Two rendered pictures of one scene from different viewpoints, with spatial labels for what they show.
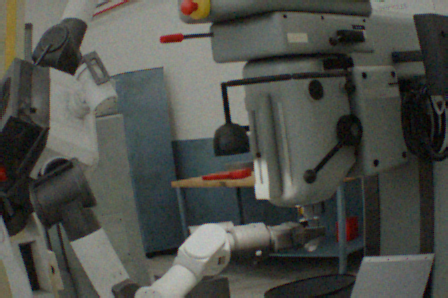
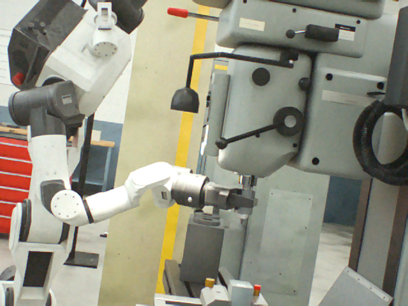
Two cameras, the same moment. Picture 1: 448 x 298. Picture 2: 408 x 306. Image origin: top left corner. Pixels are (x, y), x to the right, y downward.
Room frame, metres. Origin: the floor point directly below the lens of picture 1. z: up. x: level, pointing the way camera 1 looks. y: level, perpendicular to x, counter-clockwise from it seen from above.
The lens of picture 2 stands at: (0.49, -0.86, 1.42)
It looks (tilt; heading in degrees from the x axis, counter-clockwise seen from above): 3 degrees down; 30
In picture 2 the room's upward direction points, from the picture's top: 9 degrees clockwise
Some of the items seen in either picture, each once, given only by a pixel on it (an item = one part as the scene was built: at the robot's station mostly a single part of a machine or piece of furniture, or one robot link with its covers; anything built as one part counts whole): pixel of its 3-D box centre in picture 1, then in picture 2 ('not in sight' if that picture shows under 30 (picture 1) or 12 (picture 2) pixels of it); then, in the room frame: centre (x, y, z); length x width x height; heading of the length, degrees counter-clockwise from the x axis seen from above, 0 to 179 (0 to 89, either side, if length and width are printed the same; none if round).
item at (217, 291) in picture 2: not in sight; (215, 299); (1.81, -0.19, 1.00); 0.12 x 0.06 x 0.04; 36
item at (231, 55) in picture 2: (323, 74); (256, 60); (1.76, -0.22, 1.58); 0.17 x 0.01 x 0.01; 124
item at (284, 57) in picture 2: (339, 67); (288, 60); (1.83, -0.27, 1.60); 0.08 x 0.02 x 0.04; 38
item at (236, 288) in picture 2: not in sight; (239, 295); (1.85, -0.23, 1.02); 0.06 x 0.05 x 0.06; 36
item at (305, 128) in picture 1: (301, 127); (260, 111); (1.93, -0.17, 1.47); 0.21 x 0.19 x 0.32; 38
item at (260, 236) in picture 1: (271, 240); (211, 195); (1.91, -0.08, 1.24); 0.13 x 0.12 x 0.10; 13
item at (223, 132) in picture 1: (230, 138); (185, 99); (1.81, -0.02, 1.47); 0.07 x 0.07 x 0.06
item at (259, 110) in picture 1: (263, 146); (215, 115); (1.86, -0.08, 1.45); 0.04 x 0.04 x 0.21; 38
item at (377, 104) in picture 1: (354, 119); (331, 123); (2.05, -0.32, 1.47); 0.24 x 0.19 x 0.26; 38
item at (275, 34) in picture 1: (297, 36); (287, 32); (1.95, -0.20, 1.68); 0.34 x 0.24 x 0.10; 128
